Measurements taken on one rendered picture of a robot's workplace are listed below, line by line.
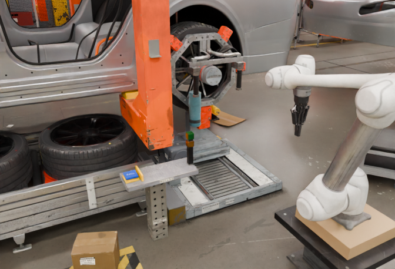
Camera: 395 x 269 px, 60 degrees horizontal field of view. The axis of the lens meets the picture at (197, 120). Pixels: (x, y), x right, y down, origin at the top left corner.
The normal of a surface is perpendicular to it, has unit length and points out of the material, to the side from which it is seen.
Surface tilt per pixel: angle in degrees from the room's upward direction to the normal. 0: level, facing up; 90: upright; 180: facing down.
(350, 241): 1
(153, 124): 90
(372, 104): 84
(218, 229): 0
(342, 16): 88
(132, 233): 0
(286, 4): 90
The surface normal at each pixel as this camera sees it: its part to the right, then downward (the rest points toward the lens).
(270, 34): 0.44, 0.35
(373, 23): -0.64, 0.32
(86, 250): 0.00, -0.92
